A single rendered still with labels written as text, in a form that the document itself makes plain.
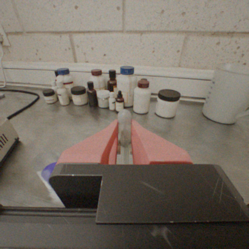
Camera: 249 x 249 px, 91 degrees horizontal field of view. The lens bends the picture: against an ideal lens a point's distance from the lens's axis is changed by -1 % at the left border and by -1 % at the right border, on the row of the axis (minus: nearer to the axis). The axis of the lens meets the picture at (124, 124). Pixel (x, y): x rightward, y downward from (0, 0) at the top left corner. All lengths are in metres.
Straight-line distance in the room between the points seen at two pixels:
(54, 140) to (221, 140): 0.43
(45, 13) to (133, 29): 0.35
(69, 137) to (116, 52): 0.38
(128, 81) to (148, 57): 0.17
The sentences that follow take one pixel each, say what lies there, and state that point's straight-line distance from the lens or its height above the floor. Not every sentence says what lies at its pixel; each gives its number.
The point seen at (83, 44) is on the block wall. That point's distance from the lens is 0.63.
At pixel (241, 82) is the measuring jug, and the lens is 0.43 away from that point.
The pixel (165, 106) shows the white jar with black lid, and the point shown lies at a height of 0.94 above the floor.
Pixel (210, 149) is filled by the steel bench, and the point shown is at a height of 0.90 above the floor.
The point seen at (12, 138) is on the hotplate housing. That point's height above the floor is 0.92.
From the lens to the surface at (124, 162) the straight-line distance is 0.16.
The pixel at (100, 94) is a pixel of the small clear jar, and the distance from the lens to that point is 0.45.
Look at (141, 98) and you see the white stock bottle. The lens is 0.40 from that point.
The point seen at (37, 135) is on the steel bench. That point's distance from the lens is 0.41.
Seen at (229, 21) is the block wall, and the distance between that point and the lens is 0.60.
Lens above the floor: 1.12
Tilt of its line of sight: 36 degrees down
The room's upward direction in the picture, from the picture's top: straight up
